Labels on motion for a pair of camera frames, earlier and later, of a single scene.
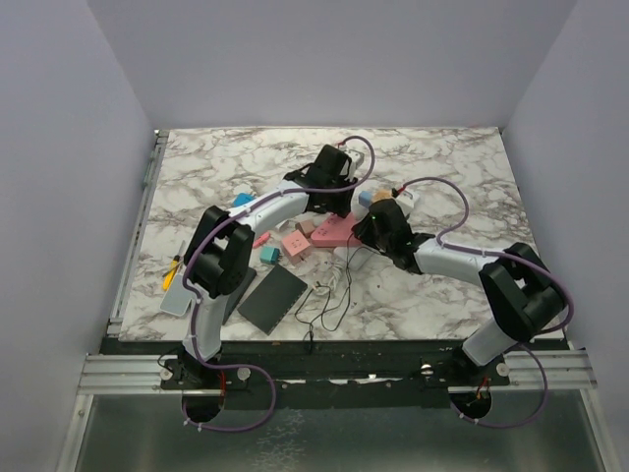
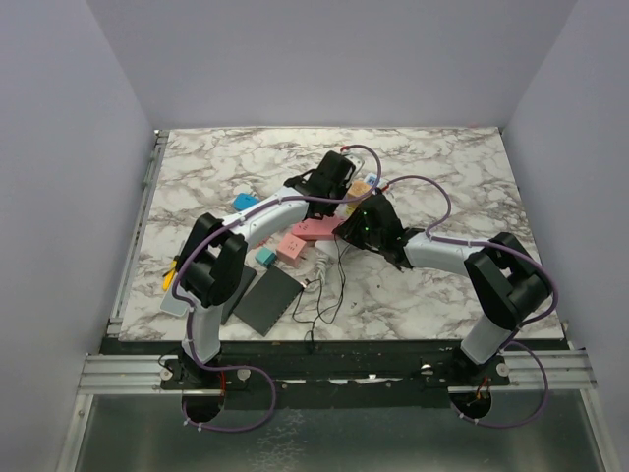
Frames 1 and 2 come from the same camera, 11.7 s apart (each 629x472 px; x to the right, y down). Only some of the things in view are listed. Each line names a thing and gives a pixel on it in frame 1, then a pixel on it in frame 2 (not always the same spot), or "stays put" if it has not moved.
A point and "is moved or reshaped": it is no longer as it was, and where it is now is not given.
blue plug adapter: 242,199 stays put
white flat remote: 177,297 stays put
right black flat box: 272,299 stays put
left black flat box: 235,297 stays put
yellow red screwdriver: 172,268 stays put
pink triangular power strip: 335,231 is moved or reshaped
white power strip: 358,258 is moved or reshaped
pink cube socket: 296,248 is moved or reshaped
